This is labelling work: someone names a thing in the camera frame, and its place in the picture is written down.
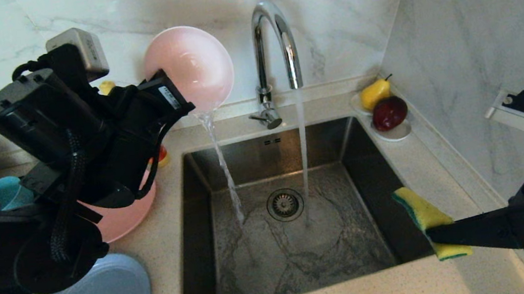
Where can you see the yellow-capped orange dish soap bottle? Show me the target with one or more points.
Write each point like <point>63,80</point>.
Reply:
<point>107,87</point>

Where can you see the yellow pear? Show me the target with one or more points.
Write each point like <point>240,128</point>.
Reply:
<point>375,94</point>

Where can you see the large pink plate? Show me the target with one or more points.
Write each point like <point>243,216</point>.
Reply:
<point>131,218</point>

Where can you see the chrome gooseneck faucet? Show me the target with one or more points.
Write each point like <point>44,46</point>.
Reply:
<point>260,67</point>

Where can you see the teal bowl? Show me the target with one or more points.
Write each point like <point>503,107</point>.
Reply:
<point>2,191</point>

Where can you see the pink bowl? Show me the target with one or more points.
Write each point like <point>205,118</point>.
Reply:
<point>197,65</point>

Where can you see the small white fruit dish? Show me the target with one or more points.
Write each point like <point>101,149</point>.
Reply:
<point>398,135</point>

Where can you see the dark red apple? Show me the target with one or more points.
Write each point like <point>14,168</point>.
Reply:
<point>390,112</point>

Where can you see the stainless steel sink basin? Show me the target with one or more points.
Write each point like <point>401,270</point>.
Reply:
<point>266,266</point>

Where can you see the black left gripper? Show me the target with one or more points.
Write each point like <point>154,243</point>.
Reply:
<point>139,127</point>

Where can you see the round metal drain strainer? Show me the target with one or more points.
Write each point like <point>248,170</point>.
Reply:
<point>285,205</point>

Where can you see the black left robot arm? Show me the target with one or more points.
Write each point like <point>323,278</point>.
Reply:
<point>38,119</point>

